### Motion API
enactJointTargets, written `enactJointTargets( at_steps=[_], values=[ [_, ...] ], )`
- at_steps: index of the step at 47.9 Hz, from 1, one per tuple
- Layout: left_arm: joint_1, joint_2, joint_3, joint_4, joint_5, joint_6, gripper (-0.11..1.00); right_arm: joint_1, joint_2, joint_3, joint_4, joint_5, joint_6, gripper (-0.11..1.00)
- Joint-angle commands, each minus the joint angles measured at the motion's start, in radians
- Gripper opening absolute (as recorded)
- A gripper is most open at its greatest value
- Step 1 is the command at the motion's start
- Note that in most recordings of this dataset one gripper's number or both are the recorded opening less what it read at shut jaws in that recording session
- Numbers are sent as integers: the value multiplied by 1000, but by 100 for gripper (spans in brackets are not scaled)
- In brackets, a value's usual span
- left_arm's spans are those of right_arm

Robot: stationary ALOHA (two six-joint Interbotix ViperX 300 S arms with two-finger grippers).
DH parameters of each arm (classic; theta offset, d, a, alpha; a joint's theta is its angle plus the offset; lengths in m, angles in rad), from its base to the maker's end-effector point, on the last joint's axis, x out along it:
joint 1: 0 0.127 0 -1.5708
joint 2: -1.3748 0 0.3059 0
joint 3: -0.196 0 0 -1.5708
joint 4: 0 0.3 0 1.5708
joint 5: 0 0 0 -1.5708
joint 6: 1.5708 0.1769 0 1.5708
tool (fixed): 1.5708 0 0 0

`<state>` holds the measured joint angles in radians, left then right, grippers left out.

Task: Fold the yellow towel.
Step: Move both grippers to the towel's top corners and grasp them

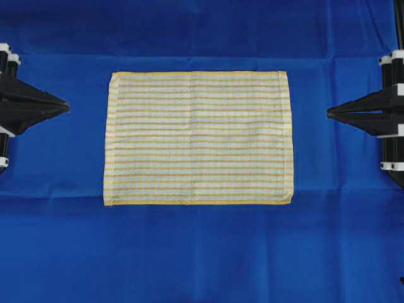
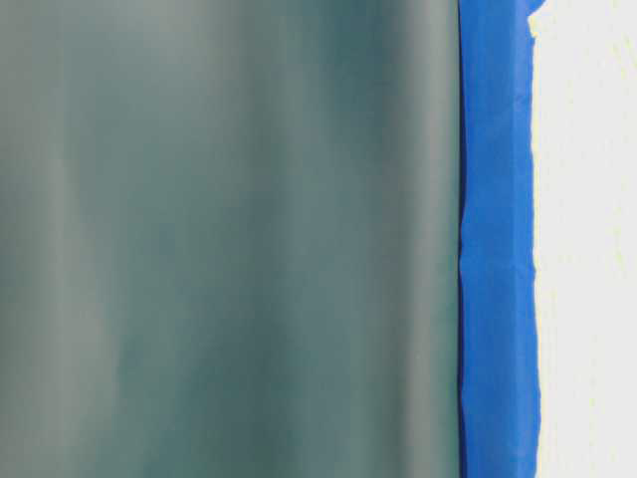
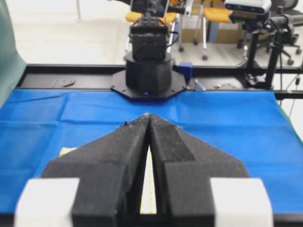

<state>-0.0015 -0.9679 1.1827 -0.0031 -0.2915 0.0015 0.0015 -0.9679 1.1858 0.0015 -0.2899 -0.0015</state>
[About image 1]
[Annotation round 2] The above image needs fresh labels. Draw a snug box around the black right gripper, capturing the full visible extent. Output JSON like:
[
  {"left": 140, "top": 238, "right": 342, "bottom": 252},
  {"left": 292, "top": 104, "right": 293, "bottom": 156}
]
[{"left": 327, "top": 50, "right": 403, "bottom": 172}]

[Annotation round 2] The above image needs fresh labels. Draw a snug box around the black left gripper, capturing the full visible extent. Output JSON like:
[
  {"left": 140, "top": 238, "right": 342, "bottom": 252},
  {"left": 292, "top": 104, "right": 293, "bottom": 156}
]
[{"left": 1, "top": 43, "right": 69, "bottom": 173}]

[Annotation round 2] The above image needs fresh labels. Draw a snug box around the yellow striped towel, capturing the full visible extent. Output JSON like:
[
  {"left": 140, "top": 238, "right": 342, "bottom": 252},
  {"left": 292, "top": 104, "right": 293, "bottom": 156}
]
[{"left": 103, "top": 71, "right": 294, "bottom": 206}]

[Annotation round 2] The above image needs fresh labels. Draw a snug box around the blue table cloth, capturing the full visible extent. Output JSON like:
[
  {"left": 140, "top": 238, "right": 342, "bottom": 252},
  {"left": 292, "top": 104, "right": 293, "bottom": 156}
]
[{"left": 1, "top": 1, "right": 403, "bottom": 302}]

